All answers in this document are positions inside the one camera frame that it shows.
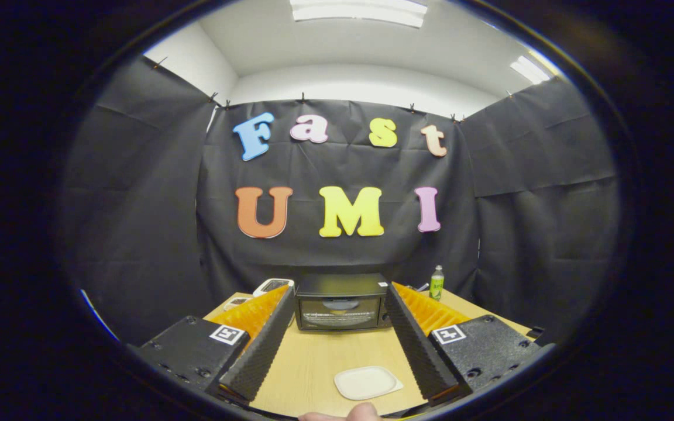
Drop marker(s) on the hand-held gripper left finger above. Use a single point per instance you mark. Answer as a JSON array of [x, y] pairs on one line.
[[264, 351]]

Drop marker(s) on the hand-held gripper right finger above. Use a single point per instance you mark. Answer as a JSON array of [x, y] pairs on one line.
[[419, 351]]

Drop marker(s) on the black toaster oven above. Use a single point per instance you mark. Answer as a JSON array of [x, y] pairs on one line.
[[340, 318]]

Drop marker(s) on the white slot toaster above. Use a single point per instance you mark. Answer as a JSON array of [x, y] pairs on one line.
[[272, 285]]

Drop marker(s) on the white plastic plate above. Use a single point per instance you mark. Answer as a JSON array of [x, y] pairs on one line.
[[366, 383]]

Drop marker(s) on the green drink bottle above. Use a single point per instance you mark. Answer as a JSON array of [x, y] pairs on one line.
[[437, 286]]

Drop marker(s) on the small ceiling light panel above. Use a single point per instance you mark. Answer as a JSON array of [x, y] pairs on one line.
[[529, 70]]

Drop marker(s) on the long ceiling light panel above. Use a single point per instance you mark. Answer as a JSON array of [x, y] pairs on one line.
[[360, 11]]

